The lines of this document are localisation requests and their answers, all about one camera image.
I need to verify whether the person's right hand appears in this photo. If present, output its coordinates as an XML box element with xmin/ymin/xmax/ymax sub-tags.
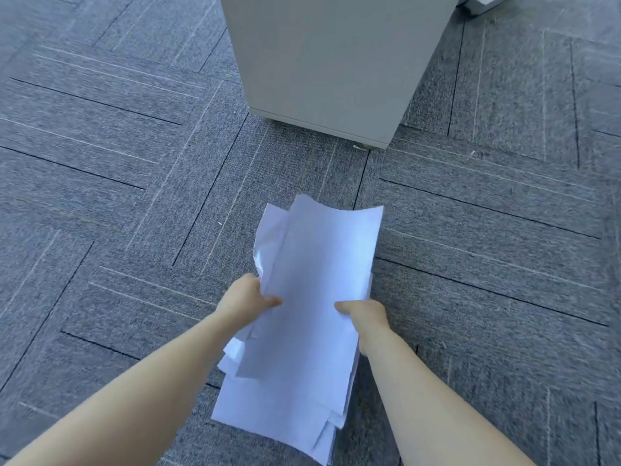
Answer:
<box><xmin>335</xmin><ymin>300</ymin><xmax>390</xmax><ymax>356</ymax></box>

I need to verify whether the person's left hand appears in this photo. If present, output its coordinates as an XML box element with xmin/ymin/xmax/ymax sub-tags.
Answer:
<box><xmin>215</xmin><ymin>273</ymin><xmax>283</xmax><ymax>337</ymax></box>

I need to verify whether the stack of white paper sheets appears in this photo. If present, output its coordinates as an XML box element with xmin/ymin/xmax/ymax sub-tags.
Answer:
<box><xmin>211</xmin><ymin>193</ymin><xmax>385</xmax><ymax>466</ymax></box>

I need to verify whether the person's left forearm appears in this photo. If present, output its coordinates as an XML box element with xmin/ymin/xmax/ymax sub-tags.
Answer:
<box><xmin>4</xmin><ymin>310</ymin><xmax>245</xmax><ymax>466</ymax></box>

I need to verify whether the person's right forearm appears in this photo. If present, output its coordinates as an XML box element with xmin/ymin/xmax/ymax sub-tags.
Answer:
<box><xmin>361</xmin><ymin>331</ymin><xmax>534</xmax><ymax>466</ymax></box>

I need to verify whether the grey metal cabinet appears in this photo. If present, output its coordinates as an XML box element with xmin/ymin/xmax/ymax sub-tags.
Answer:
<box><xmin>219</xmin><ymin>0</ymin><xmax>461</xmax><ymax>150</ymax></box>

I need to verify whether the white furniture base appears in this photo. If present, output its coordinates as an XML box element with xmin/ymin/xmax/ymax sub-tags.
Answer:
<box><xmin>458</xmin><ymin>0</ymin><xmax>514</xmax><ymax>16</ymax></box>

